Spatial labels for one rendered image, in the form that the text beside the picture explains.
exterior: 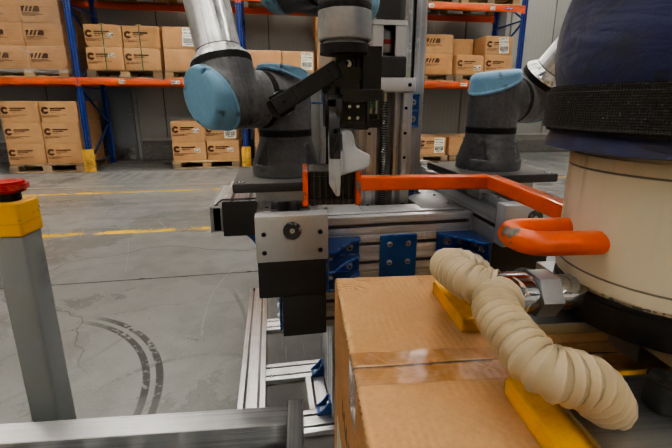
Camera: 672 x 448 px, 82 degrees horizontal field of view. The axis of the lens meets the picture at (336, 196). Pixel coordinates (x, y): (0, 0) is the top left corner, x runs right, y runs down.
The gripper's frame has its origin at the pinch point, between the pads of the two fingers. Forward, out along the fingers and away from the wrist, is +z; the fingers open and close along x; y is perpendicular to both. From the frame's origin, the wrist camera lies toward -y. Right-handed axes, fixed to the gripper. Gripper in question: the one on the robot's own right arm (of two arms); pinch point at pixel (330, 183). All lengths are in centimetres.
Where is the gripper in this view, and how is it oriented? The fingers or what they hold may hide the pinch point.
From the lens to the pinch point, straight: 59.6
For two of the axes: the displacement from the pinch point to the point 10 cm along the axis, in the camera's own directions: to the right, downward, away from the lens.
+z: 0.0, 9.7, 2.3
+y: 10.0, -0.2, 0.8
